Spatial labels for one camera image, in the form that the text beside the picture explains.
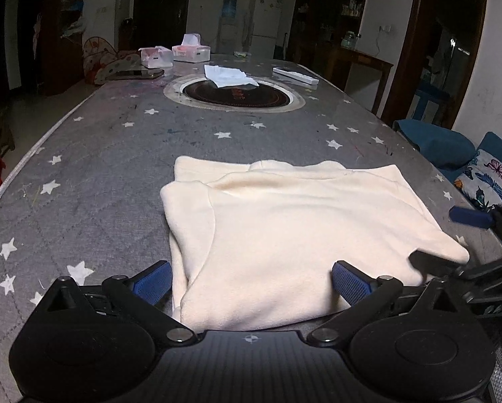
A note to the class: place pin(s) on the small green white packet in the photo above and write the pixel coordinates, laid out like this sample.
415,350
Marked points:
241,54

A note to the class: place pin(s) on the white remote control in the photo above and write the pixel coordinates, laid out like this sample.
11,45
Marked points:
294,75

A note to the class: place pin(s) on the grey star-patterned table mat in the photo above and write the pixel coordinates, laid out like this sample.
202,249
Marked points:
85,201

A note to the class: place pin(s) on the blue cushion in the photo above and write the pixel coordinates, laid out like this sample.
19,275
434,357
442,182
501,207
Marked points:
447,150

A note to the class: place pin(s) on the butterfly patterned pillow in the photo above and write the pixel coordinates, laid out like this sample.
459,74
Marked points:
481,181

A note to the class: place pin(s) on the crumpled white tissue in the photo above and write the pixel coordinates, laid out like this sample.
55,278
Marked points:
228,77

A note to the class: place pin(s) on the pink tissue box right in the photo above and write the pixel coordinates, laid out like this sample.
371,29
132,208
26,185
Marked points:
191,50

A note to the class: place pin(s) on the cream fleece garment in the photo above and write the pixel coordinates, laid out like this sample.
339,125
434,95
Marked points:
253,245

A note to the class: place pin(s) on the pink tissue box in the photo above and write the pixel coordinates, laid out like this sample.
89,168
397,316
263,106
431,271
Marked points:
156,57
191,50

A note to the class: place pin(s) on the white refrigerator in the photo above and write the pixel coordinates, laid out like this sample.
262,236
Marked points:
264,19

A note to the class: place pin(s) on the water dispenser with bottle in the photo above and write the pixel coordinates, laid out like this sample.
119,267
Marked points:
226,38

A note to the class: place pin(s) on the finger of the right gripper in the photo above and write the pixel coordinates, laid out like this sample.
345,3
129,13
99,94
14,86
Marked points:
470,217
433,266

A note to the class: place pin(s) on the black smartphone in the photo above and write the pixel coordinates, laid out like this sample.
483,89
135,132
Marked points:
140,74

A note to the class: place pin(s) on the dark wooden side table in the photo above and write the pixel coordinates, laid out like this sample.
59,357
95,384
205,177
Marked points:
352,69

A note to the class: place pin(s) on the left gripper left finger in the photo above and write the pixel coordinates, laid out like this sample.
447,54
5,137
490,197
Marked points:
136,298

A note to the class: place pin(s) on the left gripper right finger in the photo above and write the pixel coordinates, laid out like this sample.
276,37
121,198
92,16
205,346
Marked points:
367,298

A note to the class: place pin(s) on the pink tissue box left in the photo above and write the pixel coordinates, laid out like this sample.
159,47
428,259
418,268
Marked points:
156,57

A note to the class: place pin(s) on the round black induction hob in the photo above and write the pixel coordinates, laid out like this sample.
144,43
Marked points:
269,97

